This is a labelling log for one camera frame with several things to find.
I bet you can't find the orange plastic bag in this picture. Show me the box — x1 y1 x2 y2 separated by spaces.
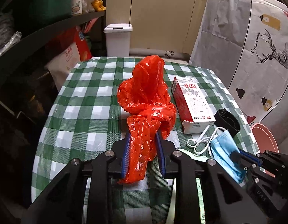
117 55 176 183

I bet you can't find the blue surgical mask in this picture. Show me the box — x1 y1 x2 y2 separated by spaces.
210 130 245 184

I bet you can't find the red white carton box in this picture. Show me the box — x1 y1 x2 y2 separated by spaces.
171 76 215 134

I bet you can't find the black elastic band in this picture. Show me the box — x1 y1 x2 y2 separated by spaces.
214 109 240 138

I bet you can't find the green white snack pouch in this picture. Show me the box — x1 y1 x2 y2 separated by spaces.
179 149 208 223

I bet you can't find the pink plastic trash bin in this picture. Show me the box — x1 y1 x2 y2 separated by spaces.
251 123 279 153

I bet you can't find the white lidded trash can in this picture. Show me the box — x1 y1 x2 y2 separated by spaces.
104 23 133 57

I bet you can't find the beige kitchen cabinet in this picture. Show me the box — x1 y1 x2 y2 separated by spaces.
106 0 207 60

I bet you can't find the green checkered tablecloth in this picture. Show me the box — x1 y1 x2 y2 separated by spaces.
31 56 260 224

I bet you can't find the deer print cloth cover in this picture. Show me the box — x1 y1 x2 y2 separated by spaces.
190 0 288 143

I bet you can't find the black storage shelf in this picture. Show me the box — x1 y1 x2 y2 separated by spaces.
0 0 106 131

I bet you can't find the red rice sack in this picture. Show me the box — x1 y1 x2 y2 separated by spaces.
45 26 92 90

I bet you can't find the yellow toy on shelf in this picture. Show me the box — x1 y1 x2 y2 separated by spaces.
91 0 106 12

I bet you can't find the white jar on shelf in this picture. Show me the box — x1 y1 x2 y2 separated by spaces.
71 0 82 16

